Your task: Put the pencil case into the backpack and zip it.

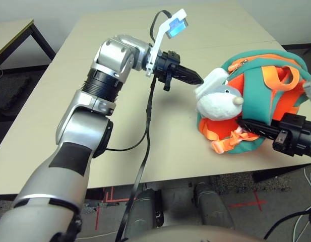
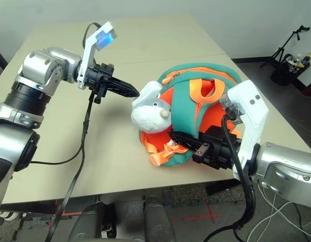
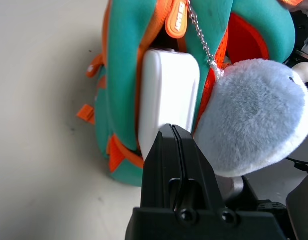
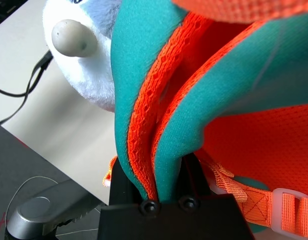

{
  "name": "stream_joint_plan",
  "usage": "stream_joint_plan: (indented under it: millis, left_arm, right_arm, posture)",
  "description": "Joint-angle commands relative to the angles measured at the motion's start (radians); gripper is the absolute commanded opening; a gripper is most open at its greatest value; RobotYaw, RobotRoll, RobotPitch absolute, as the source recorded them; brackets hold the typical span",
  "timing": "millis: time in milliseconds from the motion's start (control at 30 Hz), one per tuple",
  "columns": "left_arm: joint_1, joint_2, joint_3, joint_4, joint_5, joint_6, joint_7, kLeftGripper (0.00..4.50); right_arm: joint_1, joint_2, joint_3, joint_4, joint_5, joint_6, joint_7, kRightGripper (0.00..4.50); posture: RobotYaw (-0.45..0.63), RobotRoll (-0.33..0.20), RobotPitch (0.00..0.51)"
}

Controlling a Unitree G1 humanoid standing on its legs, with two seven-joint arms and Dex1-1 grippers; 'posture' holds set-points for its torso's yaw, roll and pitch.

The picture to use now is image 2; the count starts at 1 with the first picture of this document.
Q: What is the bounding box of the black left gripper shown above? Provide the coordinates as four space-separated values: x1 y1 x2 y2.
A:
84 63 141 104

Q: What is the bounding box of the grey robot pelvis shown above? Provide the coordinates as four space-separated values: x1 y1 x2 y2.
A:
114 199 146 239

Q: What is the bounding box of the black trash bin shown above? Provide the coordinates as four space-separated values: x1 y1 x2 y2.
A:
270 53 311 86

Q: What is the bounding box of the dark grey left robot leg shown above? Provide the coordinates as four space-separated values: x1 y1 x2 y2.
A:
68 201 117 242

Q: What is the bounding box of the thick black braided cable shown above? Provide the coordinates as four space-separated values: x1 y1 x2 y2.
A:
200 107 257 242

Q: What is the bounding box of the orange teal backpack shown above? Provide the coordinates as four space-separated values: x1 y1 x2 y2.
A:
140 63 243 169

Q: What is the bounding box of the grey white plush toy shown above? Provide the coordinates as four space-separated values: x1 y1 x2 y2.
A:
131 80 172 134

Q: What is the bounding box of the dark grey robot leg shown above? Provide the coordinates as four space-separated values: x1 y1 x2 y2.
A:
143 194 176 242
68 201 117 242

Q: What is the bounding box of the white cable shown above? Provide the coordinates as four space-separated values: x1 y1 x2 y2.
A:
255 181 311 242

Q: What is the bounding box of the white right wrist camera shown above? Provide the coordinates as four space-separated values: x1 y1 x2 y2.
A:
219 80 270 182

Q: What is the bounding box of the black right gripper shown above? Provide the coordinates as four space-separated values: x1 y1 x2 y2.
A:
170 126 243 171

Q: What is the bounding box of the black tripod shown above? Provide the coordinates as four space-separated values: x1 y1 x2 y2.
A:
260 24 311 69

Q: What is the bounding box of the dark grey right robot leg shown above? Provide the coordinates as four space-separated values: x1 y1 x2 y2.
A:
143 194 176 242

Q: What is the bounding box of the white plastic object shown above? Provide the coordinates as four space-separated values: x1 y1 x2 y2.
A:
0 210 22 223

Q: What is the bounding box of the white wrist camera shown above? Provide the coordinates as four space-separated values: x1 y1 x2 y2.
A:
219 80 270 182
76 22 119 90

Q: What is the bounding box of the black flat cable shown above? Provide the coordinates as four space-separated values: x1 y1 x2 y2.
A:
45 97 102 242

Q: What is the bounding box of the thin black cable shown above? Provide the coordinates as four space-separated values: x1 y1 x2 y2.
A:
30 145 85 166

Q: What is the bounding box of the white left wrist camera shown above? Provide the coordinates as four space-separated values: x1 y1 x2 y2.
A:
76 22 119 90

